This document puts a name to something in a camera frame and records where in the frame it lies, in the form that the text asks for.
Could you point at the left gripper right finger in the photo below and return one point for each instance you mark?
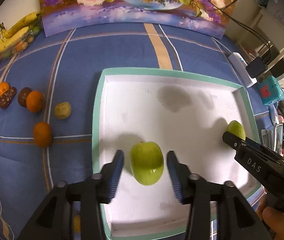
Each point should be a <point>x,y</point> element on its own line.
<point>236,219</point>

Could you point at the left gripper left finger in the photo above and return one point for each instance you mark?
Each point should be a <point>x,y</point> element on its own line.
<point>53,219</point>

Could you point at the orange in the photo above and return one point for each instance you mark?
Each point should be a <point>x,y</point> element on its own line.
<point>42,134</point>
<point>35,101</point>
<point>4,86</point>

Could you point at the small tan longan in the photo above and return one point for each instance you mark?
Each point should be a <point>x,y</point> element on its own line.
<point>62,110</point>

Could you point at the elongated dark brown date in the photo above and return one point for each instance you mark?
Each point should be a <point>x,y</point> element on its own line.
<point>7,98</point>

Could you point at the small brown kiwi fruit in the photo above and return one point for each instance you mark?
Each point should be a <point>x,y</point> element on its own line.
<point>77,223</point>

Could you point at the person right hand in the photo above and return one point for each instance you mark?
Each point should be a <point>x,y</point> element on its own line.
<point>273,218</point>

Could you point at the smartphone with video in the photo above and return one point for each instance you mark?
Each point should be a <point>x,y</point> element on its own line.
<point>278,138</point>

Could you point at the white phone stand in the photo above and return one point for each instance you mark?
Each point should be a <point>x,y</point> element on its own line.
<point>267,138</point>

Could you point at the teal toy box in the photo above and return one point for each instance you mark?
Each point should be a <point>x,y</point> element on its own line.
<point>270,91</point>

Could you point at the white tray green rim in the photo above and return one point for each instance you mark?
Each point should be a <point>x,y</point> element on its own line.
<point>179,111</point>

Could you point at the black power adapter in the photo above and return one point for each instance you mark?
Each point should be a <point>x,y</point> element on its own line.
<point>256,67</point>

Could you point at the blue plaid tablecloth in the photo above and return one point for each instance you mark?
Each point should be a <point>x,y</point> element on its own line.
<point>66,68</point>

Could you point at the white power strip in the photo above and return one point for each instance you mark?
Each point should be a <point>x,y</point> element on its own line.
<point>240,65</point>

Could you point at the clear plastic fruit container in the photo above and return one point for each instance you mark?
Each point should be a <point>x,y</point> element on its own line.
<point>23,42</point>

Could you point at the flower painting canvas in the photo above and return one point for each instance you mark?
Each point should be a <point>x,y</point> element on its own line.
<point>209,17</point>

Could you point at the yellow banana bunch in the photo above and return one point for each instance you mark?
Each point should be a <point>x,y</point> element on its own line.
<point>17,31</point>

